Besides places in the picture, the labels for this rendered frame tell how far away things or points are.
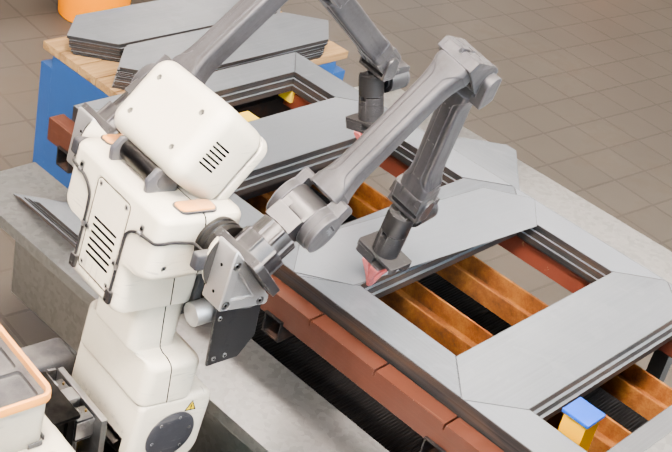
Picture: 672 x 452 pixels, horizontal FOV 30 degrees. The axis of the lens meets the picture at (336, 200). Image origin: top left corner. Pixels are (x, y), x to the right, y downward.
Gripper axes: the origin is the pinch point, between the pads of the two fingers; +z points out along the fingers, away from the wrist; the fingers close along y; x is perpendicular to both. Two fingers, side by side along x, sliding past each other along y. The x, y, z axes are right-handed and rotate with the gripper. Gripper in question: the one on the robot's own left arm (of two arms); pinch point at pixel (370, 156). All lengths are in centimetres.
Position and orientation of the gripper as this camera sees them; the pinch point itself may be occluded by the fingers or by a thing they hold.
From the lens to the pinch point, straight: 285.1
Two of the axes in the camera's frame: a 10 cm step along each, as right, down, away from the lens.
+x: -7.0, 2.6, -6.7
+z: -0.1, 9.3, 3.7
